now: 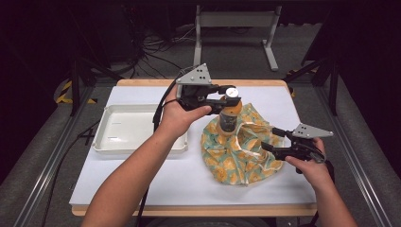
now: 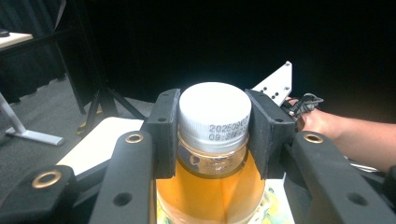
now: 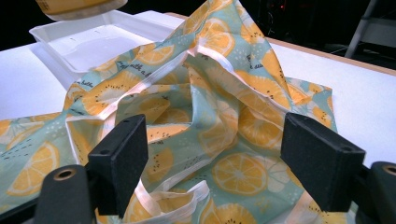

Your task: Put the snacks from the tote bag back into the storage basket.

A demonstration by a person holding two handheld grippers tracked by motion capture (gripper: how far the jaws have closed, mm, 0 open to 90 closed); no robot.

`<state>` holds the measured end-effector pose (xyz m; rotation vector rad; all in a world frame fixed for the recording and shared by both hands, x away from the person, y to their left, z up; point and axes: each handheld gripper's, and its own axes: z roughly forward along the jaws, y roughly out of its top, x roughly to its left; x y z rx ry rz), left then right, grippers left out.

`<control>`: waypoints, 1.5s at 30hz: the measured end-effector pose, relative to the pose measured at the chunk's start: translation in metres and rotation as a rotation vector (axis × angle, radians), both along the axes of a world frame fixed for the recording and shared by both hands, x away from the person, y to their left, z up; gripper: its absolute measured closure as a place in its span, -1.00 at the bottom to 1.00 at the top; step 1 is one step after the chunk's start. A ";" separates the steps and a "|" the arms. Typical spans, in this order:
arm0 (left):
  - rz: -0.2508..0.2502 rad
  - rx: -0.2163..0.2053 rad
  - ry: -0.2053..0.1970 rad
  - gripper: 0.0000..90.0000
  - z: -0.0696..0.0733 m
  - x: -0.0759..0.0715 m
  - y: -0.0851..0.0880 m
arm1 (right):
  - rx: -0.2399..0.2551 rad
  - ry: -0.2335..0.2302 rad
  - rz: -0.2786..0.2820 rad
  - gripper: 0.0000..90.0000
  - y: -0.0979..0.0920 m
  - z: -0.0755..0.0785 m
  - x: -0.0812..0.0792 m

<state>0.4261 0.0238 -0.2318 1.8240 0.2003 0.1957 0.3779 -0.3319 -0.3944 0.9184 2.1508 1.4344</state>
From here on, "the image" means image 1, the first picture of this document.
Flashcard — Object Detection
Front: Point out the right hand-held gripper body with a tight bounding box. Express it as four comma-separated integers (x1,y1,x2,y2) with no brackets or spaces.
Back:
274,122,335,175

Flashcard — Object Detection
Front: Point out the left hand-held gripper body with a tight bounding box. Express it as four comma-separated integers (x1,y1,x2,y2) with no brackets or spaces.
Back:
175,62,223,113

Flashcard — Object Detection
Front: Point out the orange juice bottle white cap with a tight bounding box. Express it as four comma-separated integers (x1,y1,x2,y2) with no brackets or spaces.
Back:
217,87,244,137

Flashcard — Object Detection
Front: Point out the green orange patterned cloth bag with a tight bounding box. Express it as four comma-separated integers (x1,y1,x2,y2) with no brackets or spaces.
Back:
200,102,286,186

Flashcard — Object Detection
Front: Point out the person's right hand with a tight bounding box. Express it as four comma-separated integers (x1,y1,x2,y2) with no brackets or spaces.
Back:
284,136,333,191

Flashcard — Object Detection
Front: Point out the person's left hand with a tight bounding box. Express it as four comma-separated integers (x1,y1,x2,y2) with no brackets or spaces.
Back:
158,84,213,136

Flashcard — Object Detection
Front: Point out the white metal stand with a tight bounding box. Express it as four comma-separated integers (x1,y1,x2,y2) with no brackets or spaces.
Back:
192,4,283,72

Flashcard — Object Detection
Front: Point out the white plastic tray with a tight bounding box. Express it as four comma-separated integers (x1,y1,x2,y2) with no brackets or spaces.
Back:
92,103,189,156

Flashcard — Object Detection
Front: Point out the white sheet table cover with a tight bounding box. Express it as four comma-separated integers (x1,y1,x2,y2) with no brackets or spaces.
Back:
69,85,318,207

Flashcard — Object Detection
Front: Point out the yellow black hazard tape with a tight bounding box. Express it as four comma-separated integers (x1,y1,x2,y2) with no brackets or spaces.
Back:
55,79,97,105

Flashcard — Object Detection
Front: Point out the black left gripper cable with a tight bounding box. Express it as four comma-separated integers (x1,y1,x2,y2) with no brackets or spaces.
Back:
135,64,198,227

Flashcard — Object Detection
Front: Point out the black metal frame stand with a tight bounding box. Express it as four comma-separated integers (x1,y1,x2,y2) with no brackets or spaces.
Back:
283,57,340,117
66,58,125,117

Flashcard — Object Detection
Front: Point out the tangle of black floor cables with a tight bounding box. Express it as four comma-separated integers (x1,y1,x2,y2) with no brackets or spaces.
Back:
124,6,197,80

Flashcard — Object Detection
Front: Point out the aluminium floor rail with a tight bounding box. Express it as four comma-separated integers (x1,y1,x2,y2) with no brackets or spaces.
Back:
313,86,393,227
12,86,97,227

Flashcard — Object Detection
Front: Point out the black cable on floor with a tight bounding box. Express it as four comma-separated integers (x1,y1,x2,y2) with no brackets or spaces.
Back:
41,120,101,227

